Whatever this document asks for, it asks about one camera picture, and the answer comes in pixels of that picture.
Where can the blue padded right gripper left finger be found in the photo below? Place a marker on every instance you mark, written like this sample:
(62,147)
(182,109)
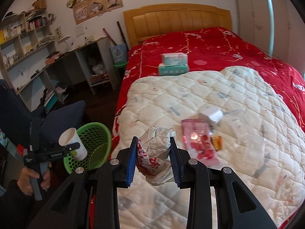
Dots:
(131,161)

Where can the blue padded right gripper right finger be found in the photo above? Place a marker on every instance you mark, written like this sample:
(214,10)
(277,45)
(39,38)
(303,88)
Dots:
(176,162)

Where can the red silver wrapper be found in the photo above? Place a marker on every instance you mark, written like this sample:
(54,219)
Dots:
(153,149)

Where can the pink snack wrapper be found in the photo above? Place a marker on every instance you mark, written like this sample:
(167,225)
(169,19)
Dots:
(197,140)

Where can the white paper cup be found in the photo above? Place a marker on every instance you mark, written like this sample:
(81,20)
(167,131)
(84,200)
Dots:
(71,139)

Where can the white foam block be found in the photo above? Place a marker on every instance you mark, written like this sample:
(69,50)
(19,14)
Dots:
(211,115)

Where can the clear rectangular plastic tray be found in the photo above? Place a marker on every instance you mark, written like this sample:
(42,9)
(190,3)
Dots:
(244,131)

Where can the green plastic mesh trash basket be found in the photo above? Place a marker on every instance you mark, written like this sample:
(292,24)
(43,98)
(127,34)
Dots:
(97,140)

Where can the person left hand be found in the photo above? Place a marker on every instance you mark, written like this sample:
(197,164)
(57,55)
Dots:
(24,180)

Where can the dark blue chair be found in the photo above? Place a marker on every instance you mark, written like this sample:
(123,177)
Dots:
(16,118)

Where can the orange bread piece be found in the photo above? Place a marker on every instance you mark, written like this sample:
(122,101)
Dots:
(217,142)

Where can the grey desk shelf unit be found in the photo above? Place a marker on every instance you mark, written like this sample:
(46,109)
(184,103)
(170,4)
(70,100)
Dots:
(73,68)

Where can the white quilted blanket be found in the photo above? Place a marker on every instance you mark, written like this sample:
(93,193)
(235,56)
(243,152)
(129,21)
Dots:
(275,177)

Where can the green plastic stool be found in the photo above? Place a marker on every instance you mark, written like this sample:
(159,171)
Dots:
(120,70)

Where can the white tissue pack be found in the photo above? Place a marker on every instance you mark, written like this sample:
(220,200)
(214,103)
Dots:
(170,59)

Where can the white desk lamp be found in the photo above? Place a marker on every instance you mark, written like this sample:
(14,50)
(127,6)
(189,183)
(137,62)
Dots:
(64,40)

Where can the red bed cover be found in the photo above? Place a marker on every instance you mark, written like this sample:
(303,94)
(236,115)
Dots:
(211,49)

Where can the wooden headboard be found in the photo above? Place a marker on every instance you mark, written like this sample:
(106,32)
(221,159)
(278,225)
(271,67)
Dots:
(155,20)

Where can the white wardrobe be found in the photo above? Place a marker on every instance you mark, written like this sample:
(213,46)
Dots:
(275,27)

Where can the wall bookshelf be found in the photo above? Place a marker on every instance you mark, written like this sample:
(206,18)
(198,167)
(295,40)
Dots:
(25,34)

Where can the cartoon wall posters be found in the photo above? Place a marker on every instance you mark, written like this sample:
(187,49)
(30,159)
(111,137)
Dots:
(87,9)

